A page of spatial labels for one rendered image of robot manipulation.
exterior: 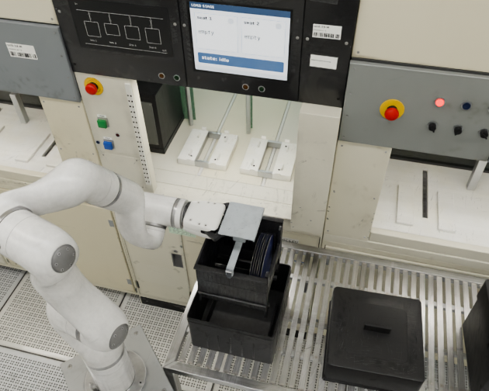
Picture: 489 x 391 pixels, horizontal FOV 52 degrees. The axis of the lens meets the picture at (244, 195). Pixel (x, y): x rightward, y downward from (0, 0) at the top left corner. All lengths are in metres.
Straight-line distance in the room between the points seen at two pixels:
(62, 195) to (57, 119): 0.90
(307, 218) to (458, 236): 0.56
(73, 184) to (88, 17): 0.69
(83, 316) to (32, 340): 1.54
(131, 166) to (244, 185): 0.45
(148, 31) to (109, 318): 0.82
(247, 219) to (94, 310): 0.45
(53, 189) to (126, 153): 0.87
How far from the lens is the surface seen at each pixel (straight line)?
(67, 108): 1.90
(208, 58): 1.53
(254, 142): 2.17
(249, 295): 1.43
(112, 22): 1.60
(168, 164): 2.14
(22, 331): 2.86
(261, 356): 1.66
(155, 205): 1.39
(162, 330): 2.65
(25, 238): 1.04
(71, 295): 1.22
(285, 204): 1.95
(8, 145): 2.49
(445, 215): 2.02
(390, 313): 1.72
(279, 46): 1.45
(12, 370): 2.77
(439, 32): 1.42
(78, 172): 1.09
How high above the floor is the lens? 2.29
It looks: 46 degrees down
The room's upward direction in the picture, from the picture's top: 1 degrees counter-clockwise
